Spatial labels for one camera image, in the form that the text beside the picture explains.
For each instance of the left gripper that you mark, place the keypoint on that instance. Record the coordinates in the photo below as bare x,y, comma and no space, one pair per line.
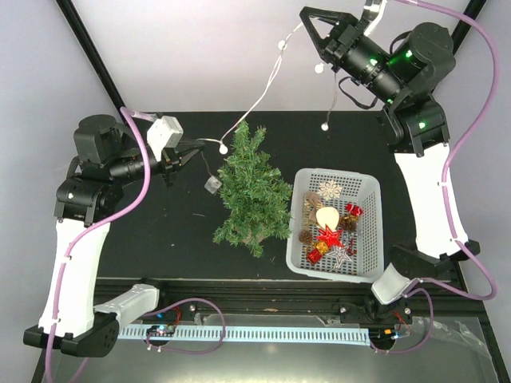
172,159

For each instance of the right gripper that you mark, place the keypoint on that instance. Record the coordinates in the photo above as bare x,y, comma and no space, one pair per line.
334,47

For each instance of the white bulb string lights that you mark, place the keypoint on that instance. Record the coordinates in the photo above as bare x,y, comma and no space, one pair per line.
213,183

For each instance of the small green christmas tree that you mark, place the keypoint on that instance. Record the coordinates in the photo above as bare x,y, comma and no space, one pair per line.
255,194

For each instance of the white perforated plastic basket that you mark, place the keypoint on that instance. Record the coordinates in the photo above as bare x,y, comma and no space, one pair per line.
362,190

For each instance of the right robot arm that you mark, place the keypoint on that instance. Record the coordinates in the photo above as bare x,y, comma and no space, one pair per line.
415,125

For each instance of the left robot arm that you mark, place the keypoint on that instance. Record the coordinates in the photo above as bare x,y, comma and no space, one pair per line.
110,156

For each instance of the burlap bow ornament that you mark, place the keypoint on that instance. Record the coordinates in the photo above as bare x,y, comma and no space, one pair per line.
312,200

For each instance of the brown pinecone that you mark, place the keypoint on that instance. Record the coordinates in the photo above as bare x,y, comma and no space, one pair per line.
306,237

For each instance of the white wooden snowflake ornament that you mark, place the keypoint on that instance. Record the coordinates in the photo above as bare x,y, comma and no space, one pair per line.
329,190

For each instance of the cream wooden heart ornament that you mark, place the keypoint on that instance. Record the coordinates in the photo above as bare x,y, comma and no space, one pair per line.
327,216

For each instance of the red gift box ornament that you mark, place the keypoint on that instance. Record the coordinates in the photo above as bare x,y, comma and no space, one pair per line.
314,256

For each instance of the gold gift box ornament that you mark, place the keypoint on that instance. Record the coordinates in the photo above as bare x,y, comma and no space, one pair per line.
322,247

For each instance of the red star ornament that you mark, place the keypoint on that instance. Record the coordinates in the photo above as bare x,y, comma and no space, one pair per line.
332,238

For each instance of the pinecone with gold bow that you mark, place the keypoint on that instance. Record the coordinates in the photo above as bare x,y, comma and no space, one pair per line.
348,223

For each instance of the left circuit board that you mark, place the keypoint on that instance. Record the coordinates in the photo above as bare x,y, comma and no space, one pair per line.
165,331

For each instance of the circuit board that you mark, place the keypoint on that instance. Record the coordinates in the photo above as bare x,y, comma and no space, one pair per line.
165,331
388,333

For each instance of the silver star ornament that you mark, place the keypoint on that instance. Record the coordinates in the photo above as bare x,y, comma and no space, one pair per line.
340,255

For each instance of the red berry sprig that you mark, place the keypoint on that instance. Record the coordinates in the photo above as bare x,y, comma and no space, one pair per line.
351,248

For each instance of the right circuit board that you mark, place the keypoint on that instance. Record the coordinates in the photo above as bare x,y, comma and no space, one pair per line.
388,333

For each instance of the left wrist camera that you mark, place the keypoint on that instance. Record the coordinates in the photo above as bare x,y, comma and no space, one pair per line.
165,132

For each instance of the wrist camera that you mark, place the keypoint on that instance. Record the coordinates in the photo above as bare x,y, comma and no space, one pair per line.
165,132
372,14

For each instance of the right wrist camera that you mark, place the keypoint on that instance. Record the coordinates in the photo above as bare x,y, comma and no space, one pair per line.
372,14

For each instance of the right black corner post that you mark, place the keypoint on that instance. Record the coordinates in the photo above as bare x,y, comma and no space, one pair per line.
461,30

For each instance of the black corner post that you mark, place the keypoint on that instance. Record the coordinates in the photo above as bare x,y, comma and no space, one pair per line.
461,30
74,21

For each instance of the black aluminium frame rail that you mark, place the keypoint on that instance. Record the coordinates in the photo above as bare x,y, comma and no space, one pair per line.
350,302

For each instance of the left black corner post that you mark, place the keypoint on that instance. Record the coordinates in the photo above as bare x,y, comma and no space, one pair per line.
74,21

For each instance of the white slotted cable duct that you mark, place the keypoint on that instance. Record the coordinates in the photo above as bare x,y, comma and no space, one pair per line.
259,334

